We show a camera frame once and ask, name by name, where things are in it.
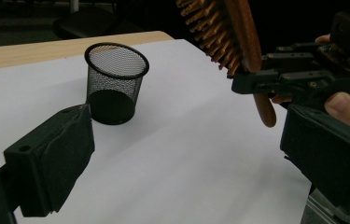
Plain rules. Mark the white table mat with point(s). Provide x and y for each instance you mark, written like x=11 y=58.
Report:
x=179 y=155

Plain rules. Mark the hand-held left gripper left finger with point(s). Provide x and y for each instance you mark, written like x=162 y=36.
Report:
x=48 y=161

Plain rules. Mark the black mesh pen holder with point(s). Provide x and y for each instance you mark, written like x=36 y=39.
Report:
x=110 y=105

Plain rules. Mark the wooden hairbrush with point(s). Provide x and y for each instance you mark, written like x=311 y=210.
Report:
x=244 y=37

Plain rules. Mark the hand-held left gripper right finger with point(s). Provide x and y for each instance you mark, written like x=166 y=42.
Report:
x=328 y=155

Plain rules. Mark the metal floor rail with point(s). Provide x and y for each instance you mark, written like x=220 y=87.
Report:
x=315 y=211

